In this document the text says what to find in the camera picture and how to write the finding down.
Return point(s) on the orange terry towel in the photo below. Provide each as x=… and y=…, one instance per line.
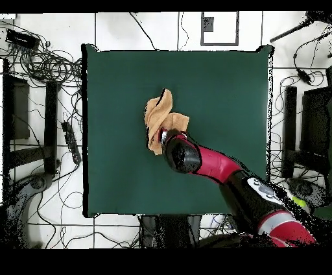
x=158, y=109

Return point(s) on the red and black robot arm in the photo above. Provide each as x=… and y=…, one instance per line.
x=215, y=163

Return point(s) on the dark green table cloth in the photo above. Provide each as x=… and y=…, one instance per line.
x=116, y=77

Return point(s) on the black power strip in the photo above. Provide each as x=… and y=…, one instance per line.
x=71, y=141

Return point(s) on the grey black chair base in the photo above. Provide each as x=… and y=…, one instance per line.
x=303, y=189
x=36, y=183

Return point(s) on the yellow-green ball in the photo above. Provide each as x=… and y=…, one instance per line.
x=299, y=201

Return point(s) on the black power adapter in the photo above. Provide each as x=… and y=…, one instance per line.
x=304, y=76

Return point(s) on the black tripod pole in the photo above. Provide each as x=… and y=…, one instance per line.
x=290, y=32

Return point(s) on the dark green floor object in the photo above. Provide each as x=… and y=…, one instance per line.
x=323, y=213

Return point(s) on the black metal frame stand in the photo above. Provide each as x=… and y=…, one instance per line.
x=316, y=122
x=50, y=124

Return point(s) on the grey square floor frame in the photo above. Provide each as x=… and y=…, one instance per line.
x=202, y=28

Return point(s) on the black network switch box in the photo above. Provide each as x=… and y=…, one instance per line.
x=22, y=39

